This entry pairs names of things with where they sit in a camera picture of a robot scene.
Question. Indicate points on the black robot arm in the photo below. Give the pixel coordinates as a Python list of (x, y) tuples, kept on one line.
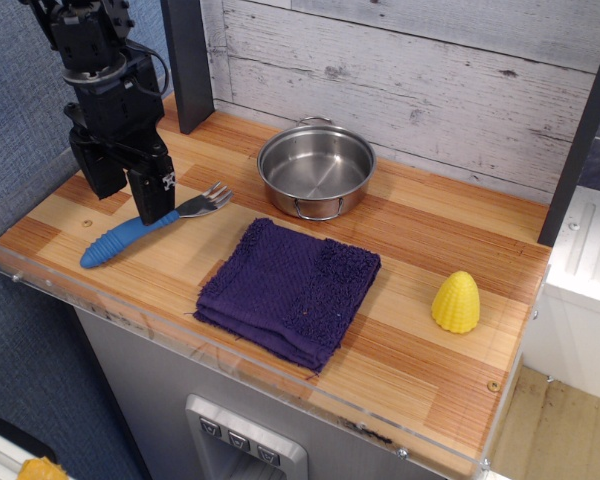
[(88, 26)]

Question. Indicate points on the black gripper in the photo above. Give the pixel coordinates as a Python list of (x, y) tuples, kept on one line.
[(119, 103)]

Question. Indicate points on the silver dispenser panel with buttons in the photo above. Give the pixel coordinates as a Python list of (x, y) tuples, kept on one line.
[(231, 446)]

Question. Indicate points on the yellow toy corn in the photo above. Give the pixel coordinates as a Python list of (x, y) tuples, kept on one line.
[(456, 306)]

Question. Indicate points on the dark frame post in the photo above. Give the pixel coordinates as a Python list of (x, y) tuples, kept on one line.
[(573, 167), (186, 43)]

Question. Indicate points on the blue handled metal fork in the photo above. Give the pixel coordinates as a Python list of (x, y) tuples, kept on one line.
[(116, 240)]

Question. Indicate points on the clear acrylic table guard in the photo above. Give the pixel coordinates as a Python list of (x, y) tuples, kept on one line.
[(398, 380)]

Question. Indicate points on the purple folded towel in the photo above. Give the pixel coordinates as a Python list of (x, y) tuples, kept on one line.
[(290, 293)]

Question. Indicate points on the stainless steel pot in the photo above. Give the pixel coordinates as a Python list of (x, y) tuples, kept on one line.
[(316, 171)]

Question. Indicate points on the dark right frame post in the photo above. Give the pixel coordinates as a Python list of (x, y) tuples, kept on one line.
[(573, 167)]

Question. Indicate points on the yellow object bottom left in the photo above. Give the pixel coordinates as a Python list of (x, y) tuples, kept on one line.
[(41, 469)]

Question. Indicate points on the dark left frame post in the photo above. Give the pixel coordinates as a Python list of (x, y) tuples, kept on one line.
[(186, 43)]

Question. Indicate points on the white ridged appliance at right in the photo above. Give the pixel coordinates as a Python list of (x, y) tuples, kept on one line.
[(575, 259)]

